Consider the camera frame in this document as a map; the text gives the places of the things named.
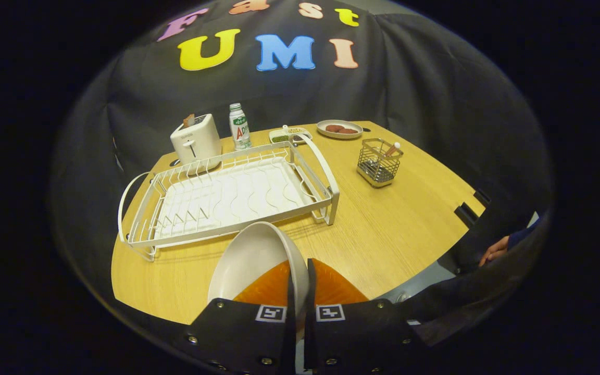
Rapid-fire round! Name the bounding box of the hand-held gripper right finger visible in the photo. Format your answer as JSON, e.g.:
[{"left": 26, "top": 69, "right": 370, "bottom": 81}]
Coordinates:
[{"left": 304, "top": 257, "right": 432, "bottom": 375}]

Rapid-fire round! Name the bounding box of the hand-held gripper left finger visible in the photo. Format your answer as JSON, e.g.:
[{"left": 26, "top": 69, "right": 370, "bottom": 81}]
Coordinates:
[{"left": 185, "top": 259, "right": 298, "bottom": 375}]

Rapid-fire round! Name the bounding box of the white green-label drink bottle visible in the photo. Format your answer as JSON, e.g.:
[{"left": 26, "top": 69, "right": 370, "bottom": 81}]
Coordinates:
[{"left": 229, "top": 103, "right": 252, "bottom": 151}]

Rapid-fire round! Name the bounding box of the white toaster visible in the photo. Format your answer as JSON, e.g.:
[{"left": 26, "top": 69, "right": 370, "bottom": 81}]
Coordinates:
[{"left": 170, "top": 114, "right": 222, "bottom": 173}]

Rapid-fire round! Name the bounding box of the black backdrop cloth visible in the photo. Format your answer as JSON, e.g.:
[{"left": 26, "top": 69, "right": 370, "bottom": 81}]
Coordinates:
[{"left": 53, "top": 0, "right": 556, "bottom": 271}]

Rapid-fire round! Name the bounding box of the person's blue sleeve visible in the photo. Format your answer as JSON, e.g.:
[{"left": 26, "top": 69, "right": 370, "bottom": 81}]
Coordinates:
[{"left": 507, "top": 219, "right": 540, "bottom": 249}]

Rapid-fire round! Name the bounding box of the grey plate with meat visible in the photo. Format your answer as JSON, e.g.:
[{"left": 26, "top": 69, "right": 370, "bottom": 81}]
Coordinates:
[{"left": 316, "top": 119, "right": 364, "bottom": 140}]

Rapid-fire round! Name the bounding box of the white wire dish rack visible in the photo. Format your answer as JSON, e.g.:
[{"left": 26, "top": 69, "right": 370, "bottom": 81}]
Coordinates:
[{"left": 118, "top": 133, "right": 341, "bottom": 262}]

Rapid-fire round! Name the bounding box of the person's dark clothing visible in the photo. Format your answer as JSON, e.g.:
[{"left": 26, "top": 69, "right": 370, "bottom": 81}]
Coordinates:
[{"left": 383, "top": 245, "right": 545, "bottom": 347}]

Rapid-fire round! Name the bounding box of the white divided dish with beans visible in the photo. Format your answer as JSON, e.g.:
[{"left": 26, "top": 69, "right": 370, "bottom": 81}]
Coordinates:
[{"left": 269, "top": 125, "right": 313, "bottom": 144}]

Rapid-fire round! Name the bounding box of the white round plate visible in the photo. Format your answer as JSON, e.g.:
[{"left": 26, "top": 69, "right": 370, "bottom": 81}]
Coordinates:
[{"left": 207, "top": 221, "right": 310, "bottom": 314}]

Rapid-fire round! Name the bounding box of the metal wire basket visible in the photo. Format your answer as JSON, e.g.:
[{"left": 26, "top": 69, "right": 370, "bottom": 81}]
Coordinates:
[{"left": 357, "top": 137, "right": 404, "bottom": 189}]

